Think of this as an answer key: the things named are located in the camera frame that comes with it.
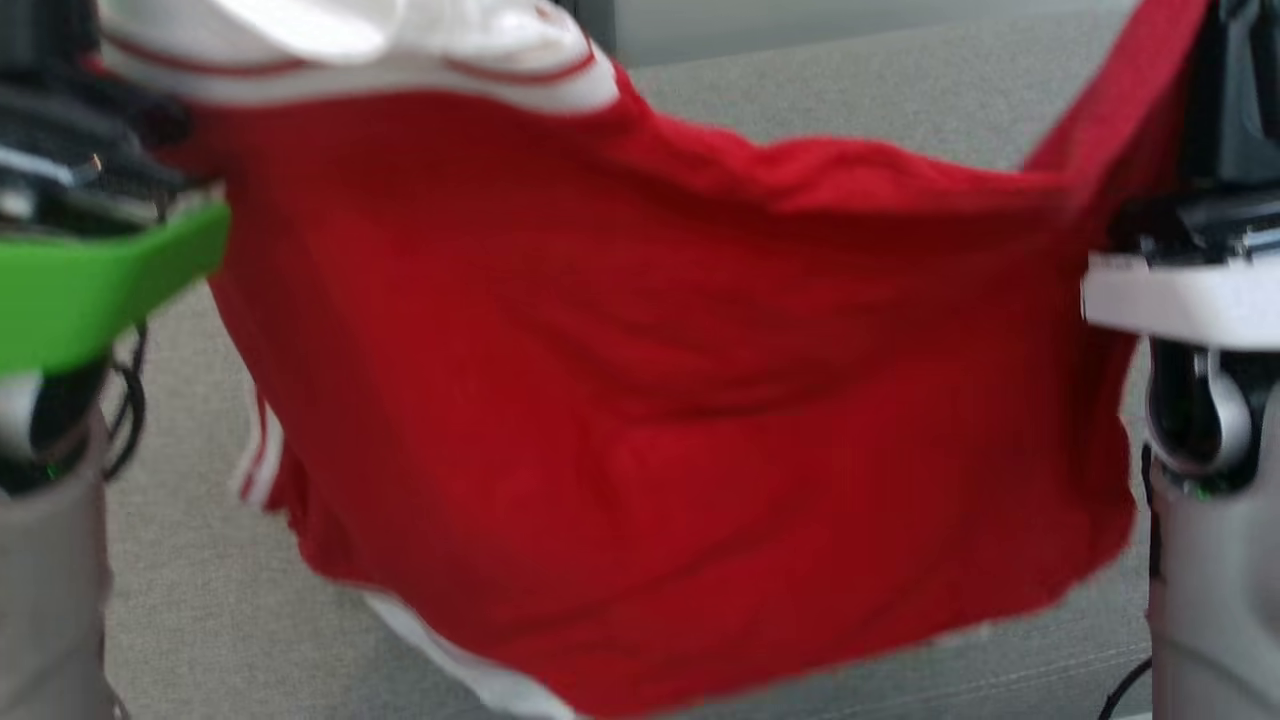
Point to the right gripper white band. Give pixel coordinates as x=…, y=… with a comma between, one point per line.
x=1190, y=295

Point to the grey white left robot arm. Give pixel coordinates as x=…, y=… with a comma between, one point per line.
x=50, y=580

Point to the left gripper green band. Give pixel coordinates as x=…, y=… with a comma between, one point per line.
x=90, y=280

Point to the red and white jersey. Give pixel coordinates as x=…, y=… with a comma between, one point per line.
x=650, y=400

